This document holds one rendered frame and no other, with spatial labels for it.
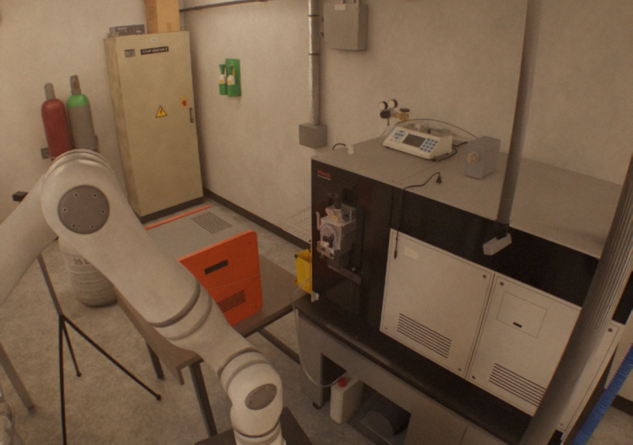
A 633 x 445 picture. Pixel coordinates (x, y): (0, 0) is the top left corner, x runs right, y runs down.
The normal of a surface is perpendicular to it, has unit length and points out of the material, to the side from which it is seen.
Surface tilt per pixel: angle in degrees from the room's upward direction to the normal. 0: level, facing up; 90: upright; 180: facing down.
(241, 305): 90
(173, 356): 0
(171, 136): 90
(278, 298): 0
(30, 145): 90
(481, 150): 90
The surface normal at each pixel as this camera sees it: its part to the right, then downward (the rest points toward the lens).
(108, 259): 0.41, 0.51
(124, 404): 0.00, -0.91
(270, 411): 0.66, 0.36
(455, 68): -0.71, 0.29
